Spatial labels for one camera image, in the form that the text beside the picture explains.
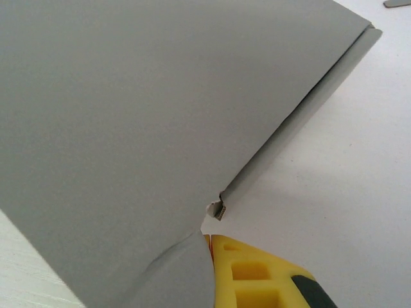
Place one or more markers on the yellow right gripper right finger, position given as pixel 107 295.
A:
pixel 257 276

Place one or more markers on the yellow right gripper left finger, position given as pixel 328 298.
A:
pixel 207 244

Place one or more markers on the grey cardboard box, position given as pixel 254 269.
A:
pixel 144 112

